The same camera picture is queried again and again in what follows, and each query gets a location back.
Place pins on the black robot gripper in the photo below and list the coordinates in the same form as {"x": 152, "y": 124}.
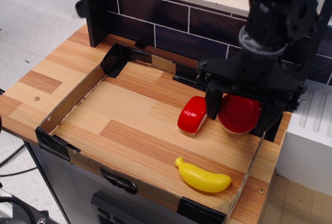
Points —
{"x": 252, "y": 76}

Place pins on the red-lidded spice bottle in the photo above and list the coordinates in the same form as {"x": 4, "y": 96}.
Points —
{"x": 238, "y": 114}

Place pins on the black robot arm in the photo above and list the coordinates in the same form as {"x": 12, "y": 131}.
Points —
{"x": 278, "y": 28}

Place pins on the cardboard fence with black tape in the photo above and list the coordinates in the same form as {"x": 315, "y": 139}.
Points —
{"x": 109, "y": 150}

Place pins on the red toy cheese wheel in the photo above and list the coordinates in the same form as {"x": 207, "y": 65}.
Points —
{"x": 193, "y": 115}

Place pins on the white ribbed cabinet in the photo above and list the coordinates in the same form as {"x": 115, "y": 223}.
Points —
{"x": 305, "y": 156}

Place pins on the yellow toy banana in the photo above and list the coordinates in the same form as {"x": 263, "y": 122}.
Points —
{"x": 201, "y": 179}

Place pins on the dark brick-pattern back panel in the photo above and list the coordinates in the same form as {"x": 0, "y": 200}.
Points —
{"x": 195, "y": 30}

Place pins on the black chair caster wheel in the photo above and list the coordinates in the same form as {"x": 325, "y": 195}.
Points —
{"x": 80, "y": 9}

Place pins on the black metal bracket with bolt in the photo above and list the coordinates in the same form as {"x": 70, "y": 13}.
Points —
{"x": 23, "y": 213}

